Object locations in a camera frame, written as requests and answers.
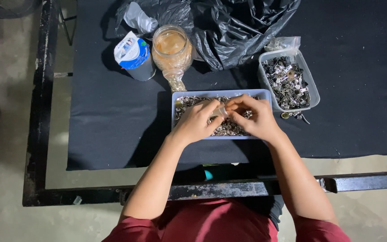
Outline person's right hand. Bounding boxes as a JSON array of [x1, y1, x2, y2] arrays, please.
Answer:
[[225, 94, 284, 143]]

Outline person's left hand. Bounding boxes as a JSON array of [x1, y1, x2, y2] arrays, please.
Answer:
[[171, 99, 227, 146]]

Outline small clear plastic bag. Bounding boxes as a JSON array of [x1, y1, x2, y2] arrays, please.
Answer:
[[211, 105, 230, 119]]

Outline blue plastic tray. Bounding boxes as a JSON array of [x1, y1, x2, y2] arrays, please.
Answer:
[[171, 89, 273, 140]]

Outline heap of silver metal rings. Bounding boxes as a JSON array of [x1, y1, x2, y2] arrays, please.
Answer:
[[175, 96, 259, 136]]

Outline loose metal clips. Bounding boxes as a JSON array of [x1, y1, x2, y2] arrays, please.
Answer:
[[280, 111, 311, 125]]

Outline clear bag of gold parts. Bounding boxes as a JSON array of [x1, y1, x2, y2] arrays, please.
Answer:
[[162, 68, 188, 93]]

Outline heap of silver metal clips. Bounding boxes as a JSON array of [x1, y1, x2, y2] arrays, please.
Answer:
[[262, 56, 312, 110]]

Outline clear plastic container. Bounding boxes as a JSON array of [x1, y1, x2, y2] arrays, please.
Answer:
[[258, 48, 320, 112]]

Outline clear glass jar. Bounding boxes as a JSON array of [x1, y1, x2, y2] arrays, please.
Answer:
[[151, 24, 193, 72]]

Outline black table cloth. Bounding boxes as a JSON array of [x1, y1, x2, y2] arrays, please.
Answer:
[[67, 0, 387, 171]]

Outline black plastic bag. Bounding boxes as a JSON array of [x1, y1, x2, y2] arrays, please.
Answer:
[[114, 0, 301, 72]]

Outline person's red shirt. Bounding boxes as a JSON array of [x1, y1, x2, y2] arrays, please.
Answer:
[[101, 198, 352, 242]]

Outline white crumpled plastic bag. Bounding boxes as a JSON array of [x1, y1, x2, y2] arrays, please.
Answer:
[[123, 2, 159, 34]]

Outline black metal table frame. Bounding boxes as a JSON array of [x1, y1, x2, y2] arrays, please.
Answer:
[[22, 0, 387, 207]]

